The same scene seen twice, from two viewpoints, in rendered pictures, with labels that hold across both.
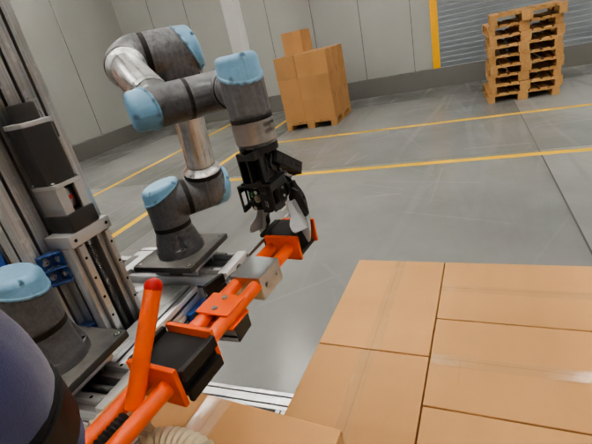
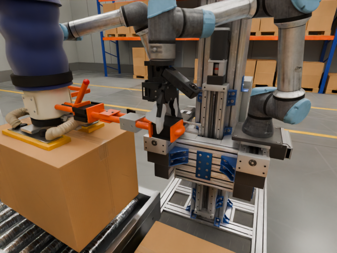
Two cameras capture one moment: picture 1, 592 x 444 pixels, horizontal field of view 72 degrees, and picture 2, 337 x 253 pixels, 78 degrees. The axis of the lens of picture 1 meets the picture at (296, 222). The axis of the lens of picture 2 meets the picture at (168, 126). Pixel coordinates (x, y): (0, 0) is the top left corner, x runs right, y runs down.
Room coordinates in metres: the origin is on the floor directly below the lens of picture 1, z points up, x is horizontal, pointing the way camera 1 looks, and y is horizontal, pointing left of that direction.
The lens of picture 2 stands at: (0.74, -0.59, 1.47)
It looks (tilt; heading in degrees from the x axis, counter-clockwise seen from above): 22 degrees down; 88
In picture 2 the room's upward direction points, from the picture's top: straight up
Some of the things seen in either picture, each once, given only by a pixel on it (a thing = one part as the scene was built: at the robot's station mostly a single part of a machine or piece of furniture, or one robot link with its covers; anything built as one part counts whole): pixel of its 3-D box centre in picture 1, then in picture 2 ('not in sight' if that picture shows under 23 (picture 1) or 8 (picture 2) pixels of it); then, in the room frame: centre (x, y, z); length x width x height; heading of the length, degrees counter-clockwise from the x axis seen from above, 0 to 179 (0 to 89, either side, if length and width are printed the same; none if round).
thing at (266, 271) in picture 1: (256, 277); (133, 122); (0.64, 0.09, 1.21); 0.07 x 0.07 x 0.04; 59
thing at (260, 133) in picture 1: (256, 132); (161, 52); (0.74, 0.03, 1.44); 0.08 x 0.08 x 0.05
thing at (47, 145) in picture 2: not in sight; (34, 132); (0.19, 0.25, 1.11); 0.34 x 0.10 x 0.05; 149
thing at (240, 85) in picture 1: (242, 87); (163, 21); (0.74, 0.04, 1.52); 0.09 x 0.08 x 0.11; 23
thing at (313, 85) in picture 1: (313, 77); not in sight; (8.44, -0.95, 0.87); 1.20 x 1.01 x 1.74; 155
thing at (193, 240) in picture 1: (176, 235); (258, 122); (1.22, 0.38, 1.09); 0.15 x 0.15 x 0.10
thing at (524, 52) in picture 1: (520, 52); not in sight; (7.00, -4.25, 0.65); 1.29 x 1.10 x 1.30; 155
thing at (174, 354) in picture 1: (176, 360); (89, 111); (0.45, 0.20, 1.22); 0.10 x 0.08 x 0.06; 59
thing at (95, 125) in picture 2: not in sight; (72, 118); (0.29, 0.41, 1.11); 0.34 x 0.10 x 0.05; 149
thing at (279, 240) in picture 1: (292, 237); (166, 128); (0.75, 0.02, 1.22); 0.08 x 0.07 x 0.05; 149
